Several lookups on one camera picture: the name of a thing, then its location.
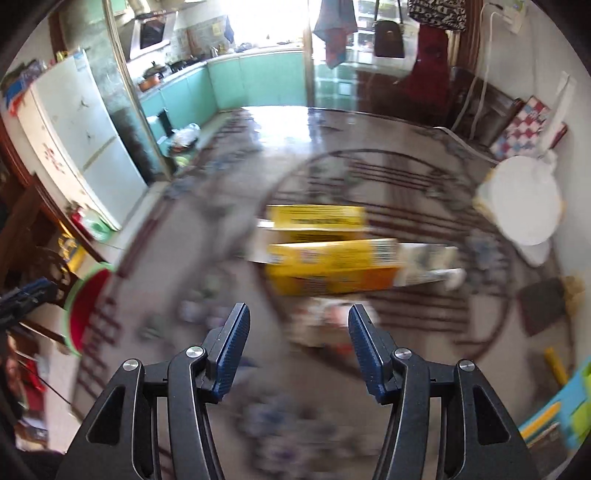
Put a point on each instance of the carved dark wooden chair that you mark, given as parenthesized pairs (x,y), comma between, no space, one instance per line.
(46,265)

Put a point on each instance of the orange white snack wrapper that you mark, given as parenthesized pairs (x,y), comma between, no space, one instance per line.
(323,323)

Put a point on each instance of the blue hanging towel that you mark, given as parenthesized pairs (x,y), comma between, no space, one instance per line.
(229,27)

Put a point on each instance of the yellow tube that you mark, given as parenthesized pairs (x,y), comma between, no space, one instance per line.
(556,367)

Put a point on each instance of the large yellow cardboard carton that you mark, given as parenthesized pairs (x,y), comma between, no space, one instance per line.
(332,267)

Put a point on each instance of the checkered board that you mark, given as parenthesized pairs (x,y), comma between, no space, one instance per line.
(521,124)

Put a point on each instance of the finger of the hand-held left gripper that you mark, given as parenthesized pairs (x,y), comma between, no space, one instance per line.
(25,294)

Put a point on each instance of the black white patterned tote bag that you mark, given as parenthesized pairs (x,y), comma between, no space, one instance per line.
(436,14)

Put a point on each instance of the black hanging towel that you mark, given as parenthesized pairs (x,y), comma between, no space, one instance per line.
(164,122)

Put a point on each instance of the small yellow cardboard carton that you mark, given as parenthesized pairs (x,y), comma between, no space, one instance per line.
(318,221)

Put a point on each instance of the white plastic bag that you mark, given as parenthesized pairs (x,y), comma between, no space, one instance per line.
(184,136)

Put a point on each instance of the green plastic jug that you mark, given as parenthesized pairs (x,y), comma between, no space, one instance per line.
(94,226)

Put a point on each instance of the green bin with red bag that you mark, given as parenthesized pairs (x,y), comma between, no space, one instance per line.
(85,309)

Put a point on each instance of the colourful cardboard box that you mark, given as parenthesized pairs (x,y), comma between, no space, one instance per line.
(568,406)

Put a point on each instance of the red blue white box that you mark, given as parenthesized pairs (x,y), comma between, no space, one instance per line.
(18,87)

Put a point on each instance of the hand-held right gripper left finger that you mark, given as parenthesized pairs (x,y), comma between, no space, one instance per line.
(233,350)

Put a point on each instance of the yellow plastic container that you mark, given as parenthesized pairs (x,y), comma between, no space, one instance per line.
(69,253)

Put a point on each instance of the small green kitchen bin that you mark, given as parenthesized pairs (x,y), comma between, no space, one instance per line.
(182,159)

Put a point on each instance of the dark square coaster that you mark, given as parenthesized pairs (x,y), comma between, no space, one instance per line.
(540,307)

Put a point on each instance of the white two-door refrigerator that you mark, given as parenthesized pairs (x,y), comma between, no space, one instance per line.
(83,129)

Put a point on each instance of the small black shoulder bag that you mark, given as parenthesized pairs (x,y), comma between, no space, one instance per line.
(389,39)

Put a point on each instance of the red plastic bag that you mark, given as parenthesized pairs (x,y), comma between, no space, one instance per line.
(27,383)

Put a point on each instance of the dark red hanging garment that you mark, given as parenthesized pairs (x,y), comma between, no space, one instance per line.
(429,64)

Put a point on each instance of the teal lower kitchen cabinets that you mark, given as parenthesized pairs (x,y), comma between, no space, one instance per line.
(258,78)

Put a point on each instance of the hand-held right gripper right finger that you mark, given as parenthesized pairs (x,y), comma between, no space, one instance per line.
(364,350)

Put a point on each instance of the orange cooking pot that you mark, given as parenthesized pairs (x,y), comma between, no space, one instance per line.
(148,83)

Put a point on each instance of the slanted steel range hood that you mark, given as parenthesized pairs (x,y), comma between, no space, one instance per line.
(152,32)

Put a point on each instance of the dark lidded cooking pot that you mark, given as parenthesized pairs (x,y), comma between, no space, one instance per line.
(155,70)

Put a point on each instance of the plaid hanging cloth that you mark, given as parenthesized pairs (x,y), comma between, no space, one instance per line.
(334,32)

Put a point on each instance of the white wall charger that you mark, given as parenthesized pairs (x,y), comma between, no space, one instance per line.
(510,16)

